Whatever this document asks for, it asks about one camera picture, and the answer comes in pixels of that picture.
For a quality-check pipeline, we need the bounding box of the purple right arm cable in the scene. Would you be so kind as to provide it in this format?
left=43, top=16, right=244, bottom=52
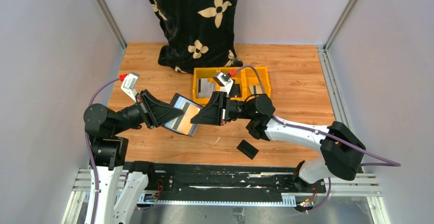
left=234, top=65, right=401, bottom=213

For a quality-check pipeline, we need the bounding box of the gold credit card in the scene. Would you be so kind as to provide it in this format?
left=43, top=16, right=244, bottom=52
left=167, top=101, right=201, bottom=136

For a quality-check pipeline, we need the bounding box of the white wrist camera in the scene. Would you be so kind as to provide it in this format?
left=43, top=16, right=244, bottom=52
left=213, top=72, right=234, bottom=94
left=119, top=72, right=140, bottom=102

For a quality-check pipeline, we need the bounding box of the black floral blanket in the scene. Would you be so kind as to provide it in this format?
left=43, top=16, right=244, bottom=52
left=149, top=0, right=243, bottom=74

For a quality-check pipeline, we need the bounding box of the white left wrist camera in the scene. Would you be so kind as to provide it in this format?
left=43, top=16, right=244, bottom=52
left=119, top=72, right=140, bottom=102

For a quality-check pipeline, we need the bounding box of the aluminium frame rail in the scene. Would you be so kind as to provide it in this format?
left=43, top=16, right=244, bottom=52
left=95, top=0, right=127, bottom=51

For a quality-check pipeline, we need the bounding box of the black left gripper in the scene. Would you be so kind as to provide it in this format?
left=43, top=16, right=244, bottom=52
left=113, top=88, right=184, bottom=134

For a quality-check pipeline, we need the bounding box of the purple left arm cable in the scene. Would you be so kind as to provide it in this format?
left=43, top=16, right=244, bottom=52
left=84, top=77, right=123, bottom=224

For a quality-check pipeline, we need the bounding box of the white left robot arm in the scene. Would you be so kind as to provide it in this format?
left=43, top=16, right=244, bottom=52
left=83, top=90, right=184, bottom=223

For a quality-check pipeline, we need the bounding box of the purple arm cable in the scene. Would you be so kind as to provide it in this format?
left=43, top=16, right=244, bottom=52
left=84, top=77, right=123, bottom=224
left=234, top=65, right=401, bottom=213

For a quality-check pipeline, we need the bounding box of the yellow plastic bin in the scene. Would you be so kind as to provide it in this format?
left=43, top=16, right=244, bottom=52
left=192, top=66, right=271, bottom=106

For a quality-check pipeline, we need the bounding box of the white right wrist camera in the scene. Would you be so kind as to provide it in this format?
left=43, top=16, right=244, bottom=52
left=213, top=72, right=234, bottom=94

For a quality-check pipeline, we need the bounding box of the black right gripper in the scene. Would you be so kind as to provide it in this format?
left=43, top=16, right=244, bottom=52
left=190, top=92, right=255, bottom=127

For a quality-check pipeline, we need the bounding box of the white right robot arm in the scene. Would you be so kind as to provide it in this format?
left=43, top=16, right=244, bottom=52
left=191, top=92, right=366, bottom=192

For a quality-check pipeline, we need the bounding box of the black credit card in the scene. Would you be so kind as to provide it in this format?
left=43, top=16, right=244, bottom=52
left=236, top=140, right=259, bottom=160

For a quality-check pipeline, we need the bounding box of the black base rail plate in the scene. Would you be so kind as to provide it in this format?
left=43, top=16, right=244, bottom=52
left=115, top=161, right=363, bottom=205

